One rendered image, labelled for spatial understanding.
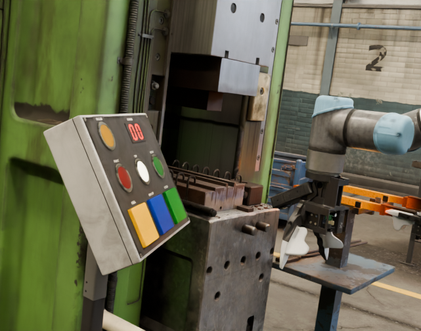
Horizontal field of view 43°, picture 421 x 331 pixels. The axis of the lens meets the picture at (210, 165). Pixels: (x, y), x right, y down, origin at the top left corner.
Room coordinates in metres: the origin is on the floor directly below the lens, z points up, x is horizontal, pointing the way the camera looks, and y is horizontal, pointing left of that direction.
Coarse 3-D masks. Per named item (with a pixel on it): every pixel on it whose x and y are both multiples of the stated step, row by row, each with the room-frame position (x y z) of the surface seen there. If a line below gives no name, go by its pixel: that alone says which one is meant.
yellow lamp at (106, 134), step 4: (100, 128) 0.98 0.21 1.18; (104, 128) 1.00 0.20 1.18; (104, 132) 0.99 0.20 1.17; (108, 132) 1.01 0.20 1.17; (104, 136) 0.98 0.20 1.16; (108, 136) 1.00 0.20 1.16; (104, 140) 0.98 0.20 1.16; (108, 140) 0.99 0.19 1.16; (112, 140) 1.01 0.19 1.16; (108, 144) 0.98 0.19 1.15; (112, 144) 1.00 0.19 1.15
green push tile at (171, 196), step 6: (162, 192) 1.14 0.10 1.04; (168, 192) 1.16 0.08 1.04; (174, 192) 1.19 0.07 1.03; (168, 198) 1.14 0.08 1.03; (174, 198) 1.17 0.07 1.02; (168, 204) 1.14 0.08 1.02; (174, 204) 1.16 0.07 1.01; (180, 204) 1.19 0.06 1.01; (174, 210) 1.14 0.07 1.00; (180, 210) 1.18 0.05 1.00; (174, 216) 1.13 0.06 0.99; (180, 216) 1.16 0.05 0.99; (186, 216) 1.20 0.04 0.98; (174, 222) 1.13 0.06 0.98
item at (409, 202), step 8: (352, 192) 1.98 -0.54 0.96; (360, 192) 1.96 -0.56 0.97; (368, 192) 1.94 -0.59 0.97; (376, 192) 1.93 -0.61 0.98; (392, 200) 1.89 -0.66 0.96; (400, 200) 1.87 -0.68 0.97; (408, 200) 1.86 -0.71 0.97; (416, 200) 1.85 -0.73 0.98; (408, 208) 1.85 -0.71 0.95; (416, 208) 1.84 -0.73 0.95
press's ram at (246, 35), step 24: (192, 0) 1.53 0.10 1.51; (216, 0) 1.48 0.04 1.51; (240, 0) 1.56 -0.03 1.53; (264, 0) 1.66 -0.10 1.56; (192, 24) 1.53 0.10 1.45; (216, 24) 1.49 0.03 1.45; (240, 24) 1.57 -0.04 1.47; (264, 24) 1.67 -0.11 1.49; (192, 48) 1.52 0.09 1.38; (216, 48) 1.50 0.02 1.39; (240, 48) 1.59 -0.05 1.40; (264, 48) 1.69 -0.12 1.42
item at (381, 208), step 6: (294, 186) 1.86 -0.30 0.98; (342, 198) 1.75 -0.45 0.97; (348, 198) 1.73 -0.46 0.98; (354, 198) 1.74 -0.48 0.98; (348, 204) 1.73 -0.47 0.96; (354, 204) 1.72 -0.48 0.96; (366, 204) 1.69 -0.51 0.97; (372, 204) 1.68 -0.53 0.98; (378, 204) 1.68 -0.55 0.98; (384, 204) 1.66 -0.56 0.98; (372, 210) 1.68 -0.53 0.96; (378, 210) 1.67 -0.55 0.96; (384, 210) 1.65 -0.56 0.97; (402, 210) 1.62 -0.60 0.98; (408, 210) 1.61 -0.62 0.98
